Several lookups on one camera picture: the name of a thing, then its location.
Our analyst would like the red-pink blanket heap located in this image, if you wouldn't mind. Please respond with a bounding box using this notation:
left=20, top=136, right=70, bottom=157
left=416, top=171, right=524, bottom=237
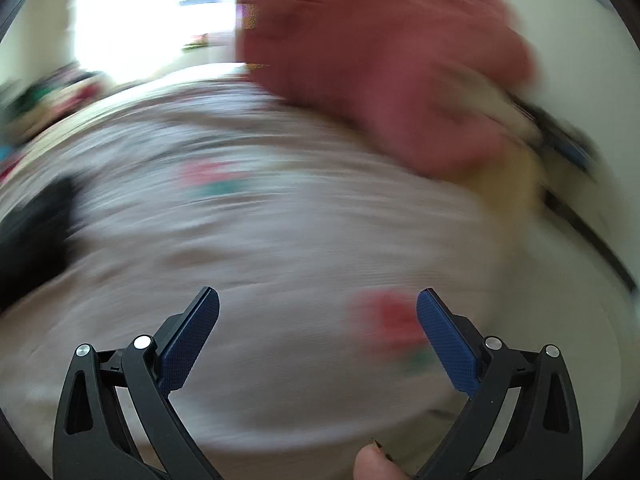
left=235, top=0, right=538, bottom=178

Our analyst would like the pale yellow cloth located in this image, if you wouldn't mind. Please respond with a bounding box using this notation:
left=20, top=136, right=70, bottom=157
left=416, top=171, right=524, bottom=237
left=462, top=75, right=547, bottom=233

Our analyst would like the pile of folded clothes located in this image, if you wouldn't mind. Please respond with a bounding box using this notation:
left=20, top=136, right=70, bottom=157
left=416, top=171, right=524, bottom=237
left=0, top=62, right=116, bottom=133

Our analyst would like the printed strawberry bed sheet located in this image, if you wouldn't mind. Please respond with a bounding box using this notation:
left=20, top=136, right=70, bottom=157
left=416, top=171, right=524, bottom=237
left=0, top=62, right=631, bottom=480

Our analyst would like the person's right hand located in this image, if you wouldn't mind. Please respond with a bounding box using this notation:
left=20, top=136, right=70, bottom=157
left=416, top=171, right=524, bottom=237
left=353, top=439, right=417, bottom=480

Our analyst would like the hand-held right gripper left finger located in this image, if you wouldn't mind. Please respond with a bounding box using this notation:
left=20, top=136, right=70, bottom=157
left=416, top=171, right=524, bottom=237
left=52, top=286, right=223, bottom=480

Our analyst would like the black sweater with orange cuffs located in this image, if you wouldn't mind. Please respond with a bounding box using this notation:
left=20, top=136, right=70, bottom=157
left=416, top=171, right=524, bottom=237
left=0, top=175, right=76, bottom=311

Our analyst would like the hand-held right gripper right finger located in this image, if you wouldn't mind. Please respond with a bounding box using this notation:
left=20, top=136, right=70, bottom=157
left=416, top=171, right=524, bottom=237
left=415, top=287, right=583, bottom=480

